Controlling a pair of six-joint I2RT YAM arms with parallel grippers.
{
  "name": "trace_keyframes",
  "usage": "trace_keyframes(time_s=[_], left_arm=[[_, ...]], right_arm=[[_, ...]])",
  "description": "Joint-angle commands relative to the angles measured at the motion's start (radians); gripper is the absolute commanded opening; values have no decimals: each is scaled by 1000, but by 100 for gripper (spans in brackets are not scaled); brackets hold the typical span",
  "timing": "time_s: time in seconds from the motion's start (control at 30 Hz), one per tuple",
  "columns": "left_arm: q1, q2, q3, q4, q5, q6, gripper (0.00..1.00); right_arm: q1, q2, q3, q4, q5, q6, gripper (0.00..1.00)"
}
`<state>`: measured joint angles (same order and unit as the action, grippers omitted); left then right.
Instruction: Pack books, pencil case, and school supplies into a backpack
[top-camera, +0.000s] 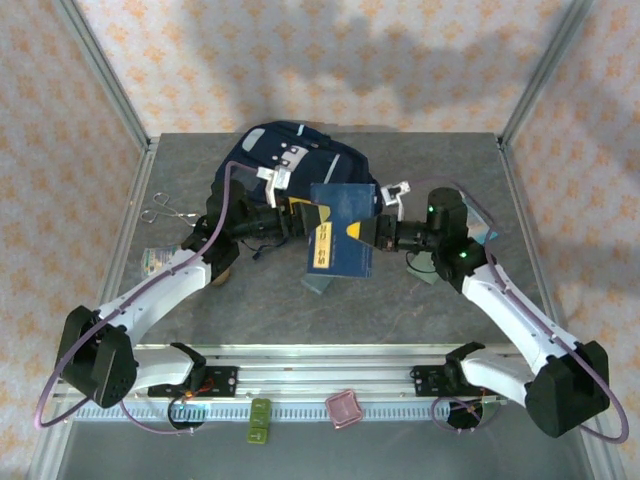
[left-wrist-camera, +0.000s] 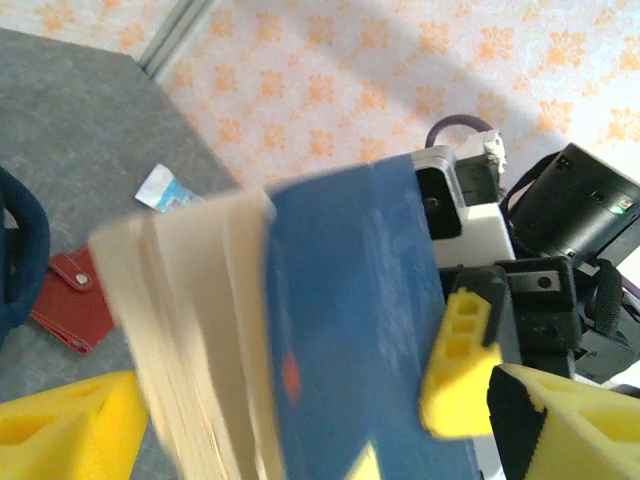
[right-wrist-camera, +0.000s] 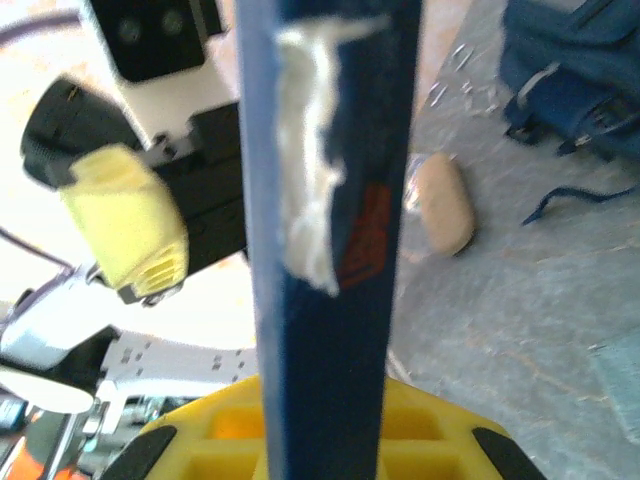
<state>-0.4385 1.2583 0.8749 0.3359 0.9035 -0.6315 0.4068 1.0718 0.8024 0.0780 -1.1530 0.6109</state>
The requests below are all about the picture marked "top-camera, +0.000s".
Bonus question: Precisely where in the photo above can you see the green snap wallet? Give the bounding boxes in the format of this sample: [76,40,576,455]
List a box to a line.
[405,249,441,286]

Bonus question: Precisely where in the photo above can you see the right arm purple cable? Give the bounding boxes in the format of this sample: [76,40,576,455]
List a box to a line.
[407,177,630,445]

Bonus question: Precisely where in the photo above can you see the pink square lid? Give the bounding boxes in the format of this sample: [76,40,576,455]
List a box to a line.
[324,389,364,431]

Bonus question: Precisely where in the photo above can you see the aluminium frame post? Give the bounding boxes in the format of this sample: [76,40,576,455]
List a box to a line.
[52,0,154,151]
[499,0,596,146]

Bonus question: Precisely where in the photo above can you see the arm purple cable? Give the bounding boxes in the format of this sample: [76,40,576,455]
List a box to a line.
[407,177,630,445]
[33,160,271,436]

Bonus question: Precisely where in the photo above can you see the white blue tube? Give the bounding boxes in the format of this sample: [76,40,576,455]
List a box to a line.
[462,192,500,246]

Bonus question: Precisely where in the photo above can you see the aluminium side rail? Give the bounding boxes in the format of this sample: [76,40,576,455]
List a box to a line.
[64,134,161,364]
[497,134,576,359]

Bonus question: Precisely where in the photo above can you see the metal wire tongs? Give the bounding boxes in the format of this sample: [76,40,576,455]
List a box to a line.
[141,192,211,229]

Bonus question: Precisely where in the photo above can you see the green button block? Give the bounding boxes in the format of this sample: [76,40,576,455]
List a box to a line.
[245,398,274,445]

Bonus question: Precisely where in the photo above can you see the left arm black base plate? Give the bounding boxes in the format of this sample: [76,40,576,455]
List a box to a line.
[148,366,239,400]

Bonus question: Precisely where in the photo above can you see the perforated cable duct strip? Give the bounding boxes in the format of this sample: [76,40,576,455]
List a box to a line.
[74,403,454,422]

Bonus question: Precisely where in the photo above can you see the blue book yellow label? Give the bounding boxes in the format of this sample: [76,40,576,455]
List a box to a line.
[302,182,377,281]

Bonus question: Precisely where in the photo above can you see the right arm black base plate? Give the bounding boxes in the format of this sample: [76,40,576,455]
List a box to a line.
[410,364,503,399]

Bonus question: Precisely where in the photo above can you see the grey-blue pencil case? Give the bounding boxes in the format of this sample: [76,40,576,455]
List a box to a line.
[301,274,334,296]

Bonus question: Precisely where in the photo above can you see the navy blue backpack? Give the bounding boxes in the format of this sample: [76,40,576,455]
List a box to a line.
[214,121,379,261]

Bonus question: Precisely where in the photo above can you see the aluminium mounting rail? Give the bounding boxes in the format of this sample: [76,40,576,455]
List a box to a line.
[53,343,599,401]

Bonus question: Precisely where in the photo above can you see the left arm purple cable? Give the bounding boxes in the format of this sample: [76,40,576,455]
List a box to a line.
[33,160,271,436]

